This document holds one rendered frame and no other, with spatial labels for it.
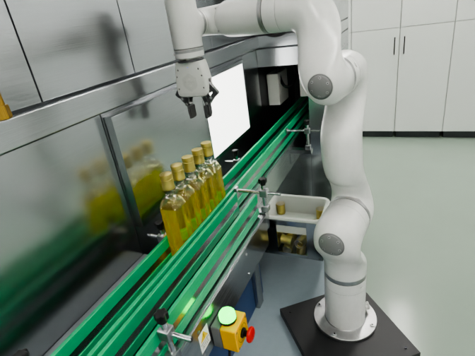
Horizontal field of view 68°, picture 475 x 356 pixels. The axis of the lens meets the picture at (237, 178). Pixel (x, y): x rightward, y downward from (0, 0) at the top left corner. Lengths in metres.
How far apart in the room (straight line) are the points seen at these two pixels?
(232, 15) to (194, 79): 0.23
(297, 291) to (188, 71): 0.85
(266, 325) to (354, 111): 0.75
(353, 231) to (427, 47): 3.84
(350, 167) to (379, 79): 3.81
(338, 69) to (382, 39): 3.85
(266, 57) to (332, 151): 1.15
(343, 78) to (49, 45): 0.63
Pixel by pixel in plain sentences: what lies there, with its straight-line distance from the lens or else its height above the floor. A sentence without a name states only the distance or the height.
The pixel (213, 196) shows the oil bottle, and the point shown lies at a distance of 1.13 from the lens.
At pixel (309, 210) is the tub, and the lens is 1.41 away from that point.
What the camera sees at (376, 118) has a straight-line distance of 4.79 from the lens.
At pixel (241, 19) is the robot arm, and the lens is 0.91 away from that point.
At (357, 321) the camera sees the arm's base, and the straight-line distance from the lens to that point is 1.19.
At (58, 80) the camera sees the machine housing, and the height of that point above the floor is 1.61.
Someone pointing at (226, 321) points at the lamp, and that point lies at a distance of 0.93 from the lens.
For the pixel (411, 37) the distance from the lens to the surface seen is 4.60.
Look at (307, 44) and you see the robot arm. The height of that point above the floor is 1.61.
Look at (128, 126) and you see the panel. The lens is 1.02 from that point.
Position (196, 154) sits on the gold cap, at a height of 1.32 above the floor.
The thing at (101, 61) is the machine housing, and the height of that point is 1.62.
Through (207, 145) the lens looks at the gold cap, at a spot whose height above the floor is 1.32.
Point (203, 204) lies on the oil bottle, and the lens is 1.08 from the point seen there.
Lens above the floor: 1.69
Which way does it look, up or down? 25 degrees down
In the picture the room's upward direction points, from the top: 8 degrees counter-clockwise
